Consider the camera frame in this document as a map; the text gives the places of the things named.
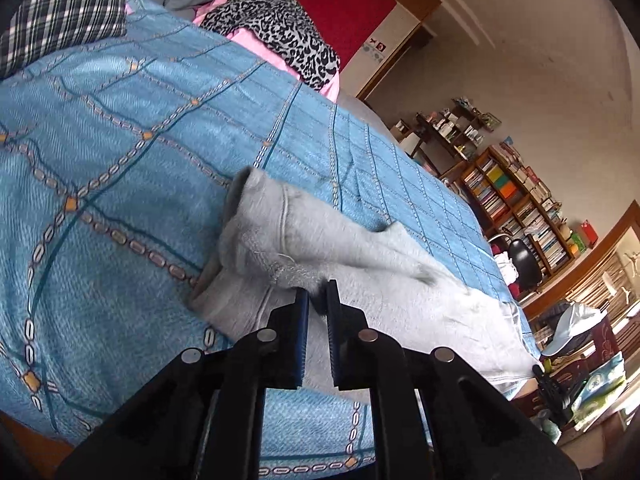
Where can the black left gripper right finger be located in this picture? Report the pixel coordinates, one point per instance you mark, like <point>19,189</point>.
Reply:
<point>361,357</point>

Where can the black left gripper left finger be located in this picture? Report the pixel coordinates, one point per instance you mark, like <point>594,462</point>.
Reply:
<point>274,356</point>

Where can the grey sweatpants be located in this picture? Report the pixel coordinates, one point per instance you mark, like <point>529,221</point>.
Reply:
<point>278,238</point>

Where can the white garment on chair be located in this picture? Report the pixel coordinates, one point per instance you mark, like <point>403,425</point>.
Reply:
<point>507,268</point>

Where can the black chair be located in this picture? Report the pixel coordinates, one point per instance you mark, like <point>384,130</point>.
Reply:
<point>523,258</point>

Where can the wooden bookshelf with books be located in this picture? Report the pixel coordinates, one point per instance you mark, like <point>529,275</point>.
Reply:
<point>511,199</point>

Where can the white cap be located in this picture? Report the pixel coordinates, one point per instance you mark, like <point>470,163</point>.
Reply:
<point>574,321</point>

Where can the dark wooden desk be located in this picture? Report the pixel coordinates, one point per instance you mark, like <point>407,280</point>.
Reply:
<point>459,131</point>

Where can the blue patterned bedspread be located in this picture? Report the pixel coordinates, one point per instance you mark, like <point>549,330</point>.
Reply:
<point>116,161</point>

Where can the pink quilt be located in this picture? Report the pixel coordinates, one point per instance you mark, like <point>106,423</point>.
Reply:
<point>265,45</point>

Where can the leopard print cloth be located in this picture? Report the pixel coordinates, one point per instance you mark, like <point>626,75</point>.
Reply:
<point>280,25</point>

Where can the plaid pillow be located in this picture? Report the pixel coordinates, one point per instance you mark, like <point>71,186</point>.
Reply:
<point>40,27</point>

